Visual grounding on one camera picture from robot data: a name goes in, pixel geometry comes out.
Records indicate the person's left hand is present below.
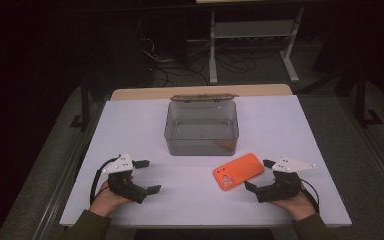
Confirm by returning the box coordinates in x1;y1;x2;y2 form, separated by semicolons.
89;181;133;218

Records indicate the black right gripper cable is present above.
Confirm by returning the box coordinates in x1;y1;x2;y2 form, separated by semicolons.
299;179;321;214

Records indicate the wooden table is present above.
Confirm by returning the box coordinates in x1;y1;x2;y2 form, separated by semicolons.
110;83;294;102

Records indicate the person's right hand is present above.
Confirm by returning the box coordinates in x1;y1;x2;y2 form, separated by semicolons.
271;189;317;222

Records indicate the orange phone case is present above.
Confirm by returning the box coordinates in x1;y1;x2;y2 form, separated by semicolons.
212;152;265;191

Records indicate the tangle of floor cables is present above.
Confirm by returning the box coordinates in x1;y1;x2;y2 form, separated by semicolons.
139;36;258;88

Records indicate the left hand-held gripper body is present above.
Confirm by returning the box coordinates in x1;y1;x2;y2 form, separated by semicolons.
101;153;148;205

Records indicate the black metal stand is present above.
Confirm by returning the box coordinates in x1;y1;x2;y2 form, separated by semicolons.
355;65;384;128
69;77;92;132

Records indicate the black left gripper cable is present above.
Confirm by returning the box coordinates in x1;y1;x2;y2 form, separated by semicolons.
89;155;122;205

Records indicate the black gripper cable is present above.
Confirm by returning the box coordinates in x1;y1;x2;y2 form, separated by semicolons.
299;179;321;214
89;155;122;205

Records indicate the white metal frame desk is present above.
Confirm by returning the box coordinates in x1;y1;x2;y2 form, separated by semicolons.
195;0;314;84

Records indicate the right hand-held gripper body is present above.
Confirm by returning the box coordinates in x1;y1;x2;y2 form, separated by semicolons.
255;155;316;204

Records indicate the clear grey plastic box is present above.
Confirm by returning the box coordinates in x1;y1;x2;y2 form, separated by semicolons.
164;93;240;157

